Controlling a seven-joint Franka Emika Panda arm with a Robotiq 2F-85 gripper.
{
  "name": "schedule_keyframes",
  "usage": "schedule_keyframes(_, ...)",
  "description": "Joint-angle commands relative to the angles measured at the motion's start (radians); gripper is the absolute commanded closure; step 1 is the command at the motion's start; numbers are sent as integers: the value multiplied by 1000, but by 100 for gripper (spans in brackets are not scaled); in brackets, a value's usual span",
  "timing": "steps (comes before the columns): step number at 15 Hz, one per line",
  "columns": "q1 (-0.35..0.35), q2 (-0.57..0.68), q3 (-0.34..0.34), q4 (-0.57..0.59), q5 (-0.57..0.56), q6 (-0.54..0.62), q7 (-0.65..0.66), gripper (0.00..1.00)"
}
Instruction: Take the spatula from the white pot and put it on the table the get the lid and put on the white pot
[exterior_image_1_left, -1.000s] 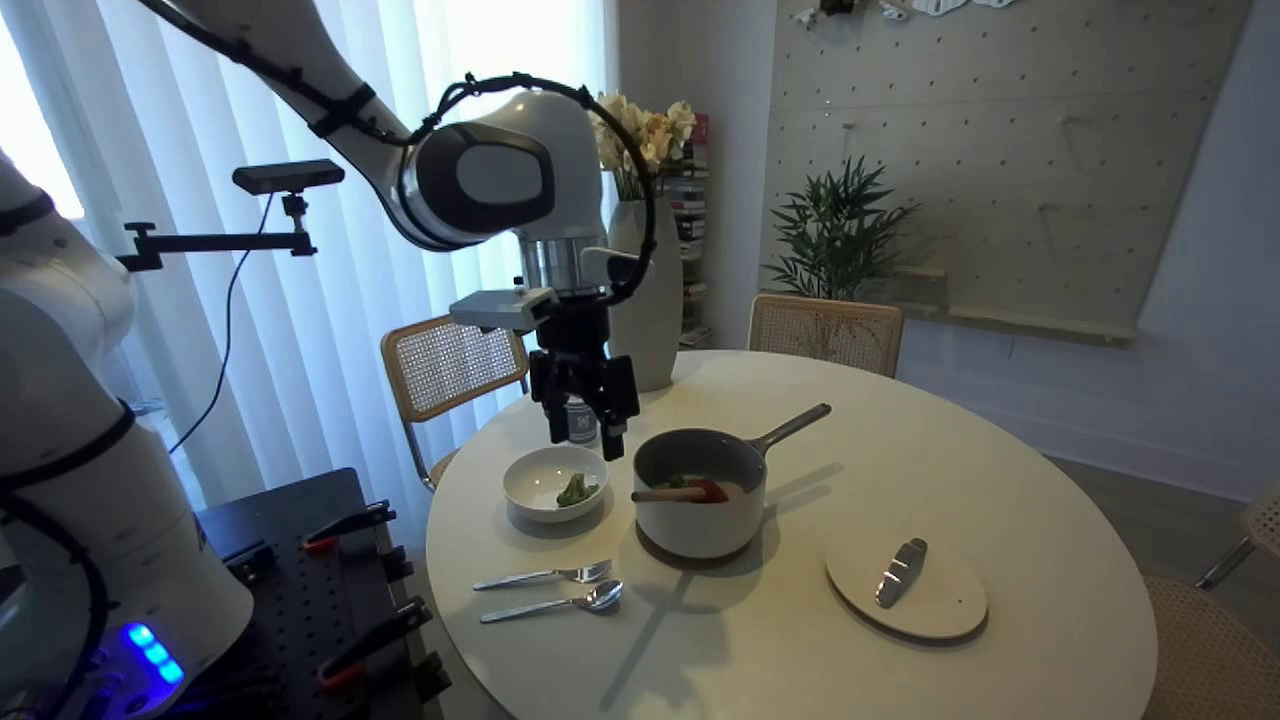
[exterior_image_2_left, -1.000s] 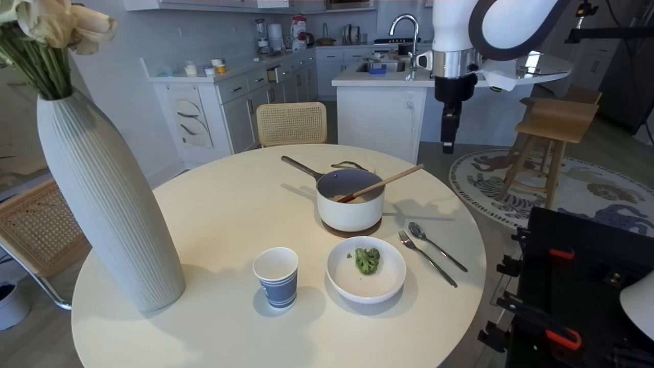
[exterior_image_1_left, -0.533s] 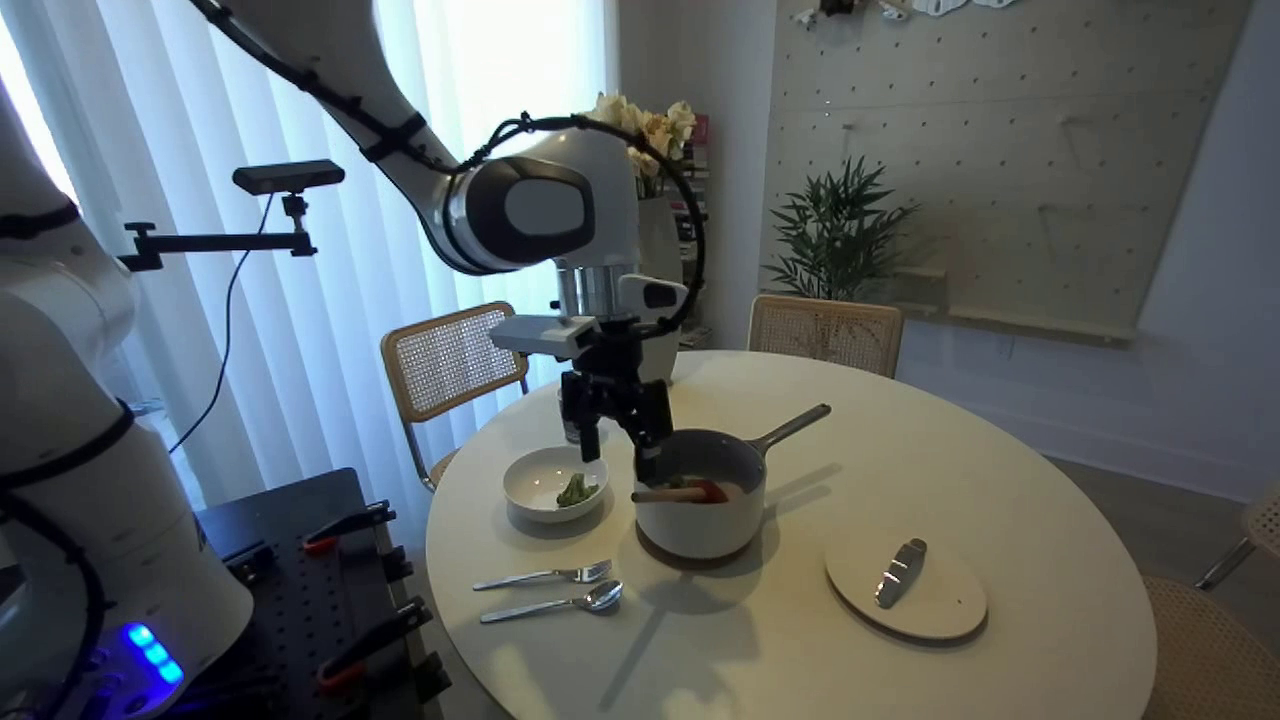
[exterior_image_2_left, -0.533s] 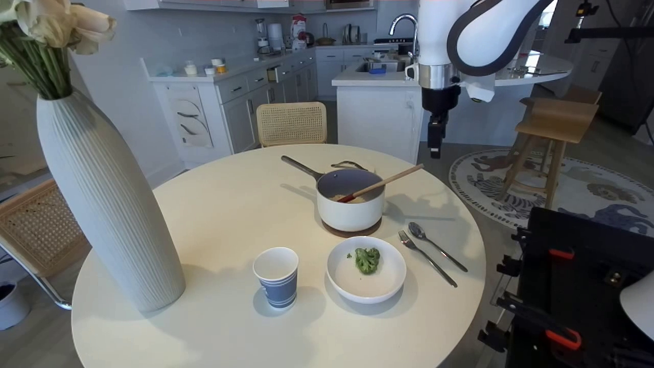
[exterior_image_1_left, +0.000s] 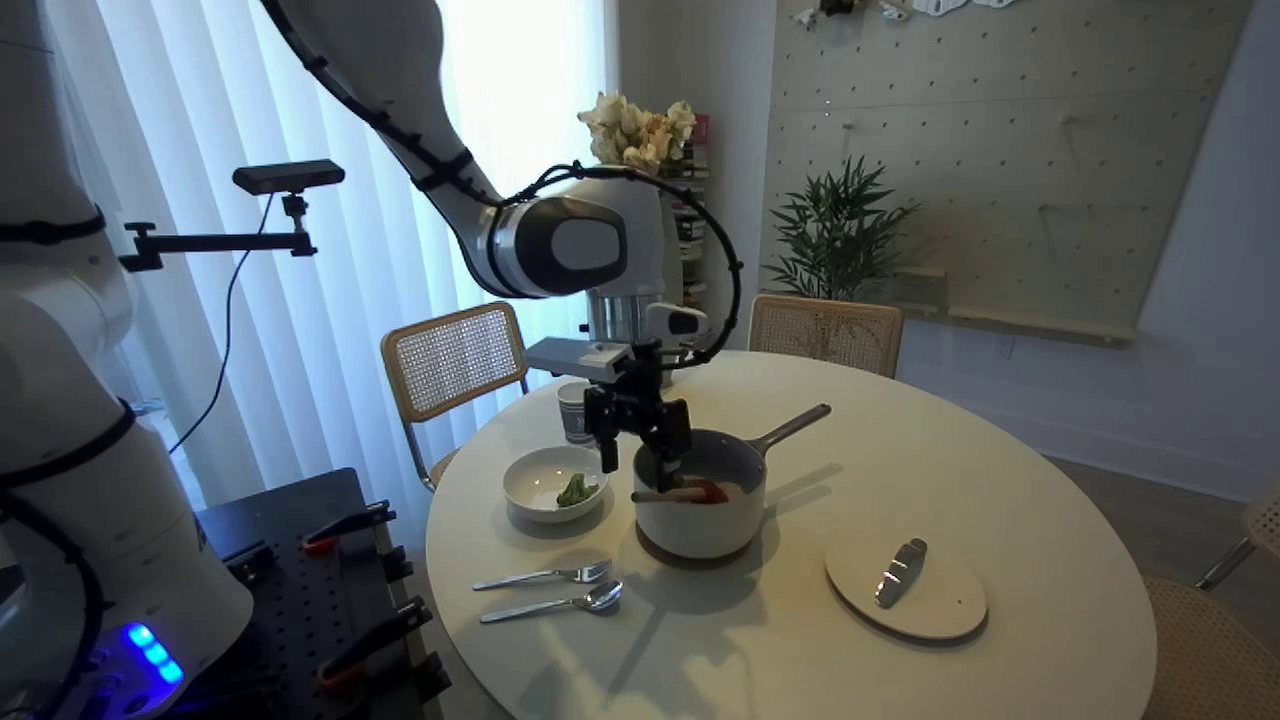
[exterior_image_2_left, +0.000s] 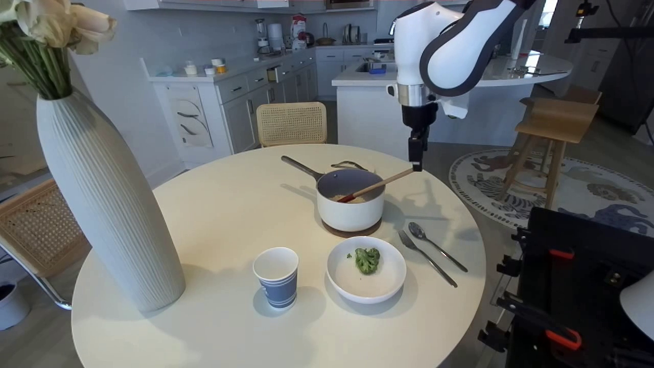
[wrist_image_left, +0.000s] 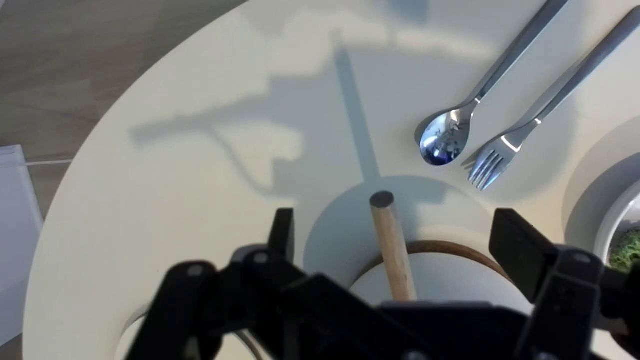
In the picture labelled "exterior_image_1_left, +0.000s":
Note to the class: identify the green broccoli piece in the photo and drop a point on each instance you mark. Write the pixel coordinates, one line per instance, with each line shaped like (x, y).
(578, 488)

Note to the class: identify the black perforated robot cart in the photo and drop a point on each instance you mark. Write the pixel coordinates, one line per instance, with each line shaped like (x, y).
(315, 587)

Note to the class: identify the white round pot lid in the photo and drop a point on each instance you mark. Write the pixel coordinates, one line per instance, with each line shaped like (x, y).
(905, 587)

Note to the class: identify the narrow shelf with items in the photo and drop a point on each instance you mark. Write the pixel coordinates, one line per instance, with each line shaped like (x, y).
(689, 255)

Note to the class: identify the silver spoon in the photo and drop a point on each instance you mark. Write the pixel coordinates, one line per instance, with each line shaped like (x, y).
(552, 607)

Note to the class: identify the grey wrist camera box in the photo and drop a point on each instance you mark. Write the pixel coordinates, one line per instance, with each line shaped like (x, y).
(582, 360)

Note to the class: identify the black clamp orange grip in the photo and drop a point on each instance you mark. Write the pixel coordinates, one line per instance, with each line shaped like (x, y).
(351, 524)
(372, 640)

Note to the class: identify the wooden spatula red head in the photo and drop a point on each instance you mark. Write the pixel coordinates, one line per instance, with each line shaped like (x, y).
(693, 495)

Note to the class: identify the round cork trivet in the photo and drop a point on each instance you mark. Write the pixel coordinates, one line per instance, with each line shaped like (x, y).
(703, 563)

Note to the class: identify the wooden pegboard shelf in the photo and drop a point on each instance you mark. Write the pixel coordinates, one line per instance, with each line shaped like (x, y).
(1040, 325)

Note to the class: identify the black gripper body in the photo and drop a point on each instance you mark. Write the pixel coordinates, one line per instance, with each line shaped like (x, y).
(641, 407)

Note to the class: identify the green potted plant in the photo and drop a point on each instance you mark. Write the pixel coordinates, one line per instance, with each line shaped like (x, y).
(833, 226)

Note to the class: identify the rice and greens filling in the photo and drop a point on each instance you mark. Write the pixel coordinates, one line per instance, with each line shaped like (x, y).
(723, 482)

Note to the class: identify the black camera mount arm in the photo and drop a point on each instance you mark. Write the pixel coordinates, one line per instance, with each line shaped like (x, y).
(213, 246)

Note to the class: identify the wicker back chair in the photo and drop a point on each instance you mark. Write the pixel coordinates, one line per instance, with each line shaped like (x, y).
(827, 332)
(452, 367)

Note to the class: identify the cream flower bouquet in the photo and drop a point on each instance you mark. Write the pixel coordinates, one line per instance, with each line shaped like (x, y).
(641, 134)

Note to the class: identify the white ceramic bowl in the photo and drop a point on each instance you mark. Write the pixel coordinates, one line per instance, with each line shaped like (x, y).
(542, 482)

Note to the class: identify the silver fork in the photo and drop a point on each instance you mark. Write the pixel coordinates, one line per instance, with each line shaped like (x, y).
(542, 579)

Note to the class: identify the beige wall pegboard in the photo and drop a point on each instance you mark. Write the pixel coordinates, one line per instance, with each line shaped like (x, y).
(1001, 161)

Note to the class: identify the white sheer curtain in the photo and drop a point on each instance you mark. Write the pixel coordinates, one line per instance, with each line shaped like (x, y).
(362, 214)

